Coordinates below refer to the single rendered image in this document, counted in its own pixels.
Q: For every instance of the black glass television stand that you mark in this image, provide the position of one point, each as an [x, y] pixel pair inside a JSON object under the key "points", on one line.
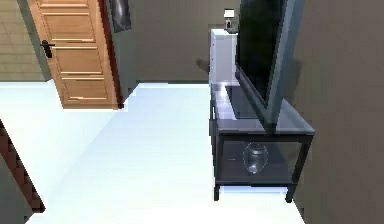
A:
{"points": [[240, 126]]}

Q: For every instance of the white chest of drawers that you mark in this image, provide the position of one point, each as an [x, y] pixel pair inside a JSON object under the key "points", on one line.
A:
{"points": [[222, 56]]}

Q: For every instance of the clear glass vase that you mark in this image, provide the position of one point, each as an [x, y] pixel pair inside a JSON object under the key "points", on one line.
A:
{"points": [[255, 157]]}

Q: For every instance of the black flat television set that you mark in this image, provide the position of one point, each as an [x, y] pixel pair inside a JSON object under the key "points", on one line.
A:
{"points": [[263, 50]]}

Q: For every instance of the brown wooden room door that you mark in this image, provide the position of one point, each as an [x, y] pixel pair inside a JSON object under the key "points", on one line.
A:
{"points": [[76, 53]]}

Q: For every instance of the reddish brown wooden furniture edge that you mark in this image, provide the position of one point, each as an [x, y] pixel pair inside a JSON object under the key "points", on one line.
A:
{"points": [[20, 173]]}

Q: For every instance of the dark framed wall picture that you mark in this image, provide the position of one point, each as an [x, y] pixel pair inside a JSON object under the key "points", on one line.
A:
{"points": [[119, 14]]}

